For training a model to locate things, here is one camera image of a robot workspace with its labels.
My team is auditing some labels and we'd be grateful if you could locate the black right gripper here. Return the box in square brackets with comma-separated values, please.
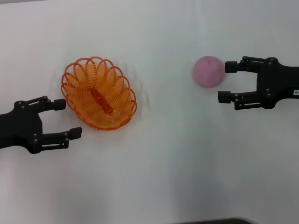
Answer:
[217, 56, 299, 111]

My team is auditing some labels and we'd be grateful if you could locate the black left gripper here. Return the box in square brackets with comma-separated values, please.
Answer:
[0, 95, 83, 154]

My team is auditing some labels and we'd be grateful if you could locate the pink fuzzy peach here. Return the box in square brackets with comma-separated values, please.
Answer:
[192, 56, 226, 89]

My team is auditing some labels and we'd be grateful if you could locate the orange plastic wire basket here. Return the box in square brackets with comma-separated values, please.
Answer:
[60, 56, 137, 131]

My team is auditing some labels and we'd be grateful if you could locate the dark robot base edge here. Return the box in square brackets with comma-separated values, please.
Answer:
[179, 217, 255, 224]

